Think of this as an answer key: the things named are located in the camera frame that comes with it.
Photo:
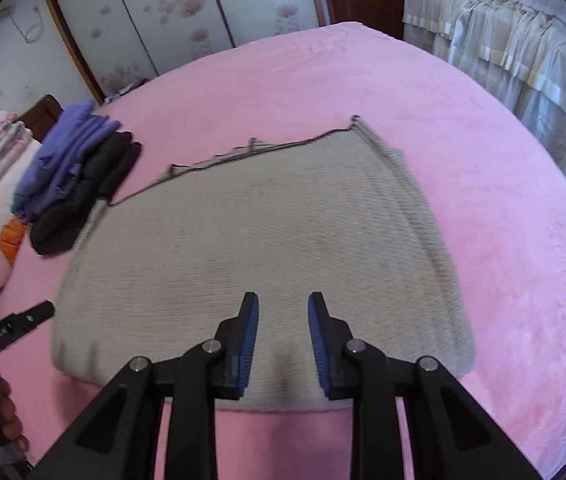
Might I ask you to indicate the dark nightstand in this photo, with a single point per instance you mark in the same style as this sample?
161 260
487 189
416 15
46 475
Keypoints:
125 89

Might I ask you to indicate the beige knitted cardigan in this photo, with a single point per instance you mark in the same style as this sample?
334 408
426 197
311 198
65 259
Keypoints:
263 240

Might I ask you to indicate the floral sliding door wardrobe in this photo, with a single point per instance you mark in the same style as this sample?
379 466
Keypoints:
178 10

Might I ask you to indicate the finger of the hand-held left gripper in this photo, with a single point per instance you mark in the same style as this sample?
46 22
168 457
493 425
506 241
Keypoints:
35 312

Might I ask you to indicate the folded purple clothes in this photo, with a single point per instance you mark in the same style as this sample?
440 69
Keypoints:
68 155

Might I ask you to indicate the dark wooden headboard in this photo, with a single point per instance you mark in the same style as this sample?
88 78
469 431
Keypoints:
43 115

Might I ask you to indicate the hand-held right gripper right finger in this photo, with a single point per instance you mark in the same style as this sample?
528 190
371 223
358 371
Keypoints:
319 345

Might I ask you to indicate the pink bed blanket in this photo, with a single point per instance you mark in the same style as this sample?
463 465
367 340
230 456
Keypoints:
488 210

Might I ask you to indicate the folded black clothes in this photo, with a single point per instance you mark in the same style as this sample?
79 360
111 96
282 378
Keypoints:
88 195

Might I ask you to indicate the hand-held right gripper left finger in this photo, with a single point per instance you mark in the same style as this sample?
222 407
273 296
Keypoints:
249 340

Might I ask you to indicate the person's left hand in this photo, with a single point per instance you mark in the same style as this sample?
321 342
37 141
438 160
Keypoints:
8 410

